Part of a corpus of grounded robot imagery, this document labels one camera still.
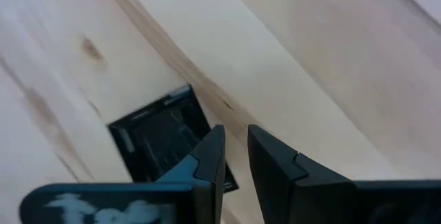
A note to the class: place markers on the black rectangular mini plate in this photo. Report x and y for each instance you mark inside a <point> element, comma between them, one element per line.
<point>155,138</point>

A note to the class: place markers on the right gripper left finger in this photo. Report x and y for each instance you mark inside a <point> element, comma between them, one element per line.
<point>206,169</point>

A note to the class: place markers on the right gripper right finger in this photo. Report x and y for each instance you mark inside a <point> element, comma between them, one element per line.
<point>293,189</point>

